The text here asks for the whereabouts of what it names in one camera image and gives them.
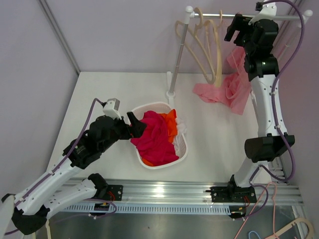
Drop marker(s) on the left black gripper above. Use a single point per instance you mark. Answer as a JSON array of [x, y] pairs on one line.
[[135, 131]]

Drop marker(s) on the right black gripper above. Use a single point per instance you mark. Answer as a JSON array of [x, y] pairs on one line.
[[240, 23]]

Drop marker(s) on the magenta t shirt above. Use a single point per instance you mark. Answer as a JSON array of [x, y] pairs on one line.
[[154, 139]]

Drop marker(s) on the beige hanger of orange shirt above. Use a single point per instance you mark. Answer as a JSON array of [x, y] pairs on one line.
[[212, 35]]

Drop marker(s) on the orange t shirt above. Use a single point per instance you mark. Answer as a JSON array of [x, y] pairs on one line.
[[172, 124]]

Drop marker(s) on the beige hanger of white shirt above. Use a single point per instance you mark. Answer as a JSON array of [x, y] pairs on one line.
[[200, 41]]

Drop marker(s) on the pink garment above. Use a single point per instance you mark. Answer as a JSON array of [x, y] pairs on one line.
[[234, 92]]

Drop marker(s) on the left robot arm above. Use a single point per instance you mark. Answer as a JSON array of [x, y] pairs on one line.
[[34, 206]]

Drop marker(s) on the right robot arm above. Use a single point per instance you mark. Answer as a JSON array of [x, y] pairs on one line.
[[257, 38]]

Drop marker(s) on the beige hanger on floor left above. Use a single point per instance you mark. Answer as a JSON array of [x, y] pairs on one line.
[[48, 230]]

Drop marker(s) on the white perforated plastic basket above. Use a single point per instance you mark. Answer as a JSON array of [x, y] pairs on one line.
[[163, 143]]

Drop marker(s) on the metal clothes rack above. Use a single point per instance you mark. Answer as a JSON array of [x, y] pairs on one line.
[[191, 12]]

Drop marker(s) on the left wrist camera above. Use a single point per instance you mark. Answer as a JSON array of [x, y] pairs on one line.
[[111, 108]]

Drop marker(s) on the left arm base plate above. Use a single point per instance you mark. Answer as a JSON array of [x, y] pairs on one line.
[[104, 202]]

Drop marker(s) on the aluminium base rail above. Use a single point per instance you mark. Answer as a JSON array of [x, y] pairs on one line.
[[156, 197]]

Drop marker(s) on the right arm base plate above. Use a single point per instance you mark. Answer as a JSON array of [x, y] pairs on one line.
[[233, 194]]

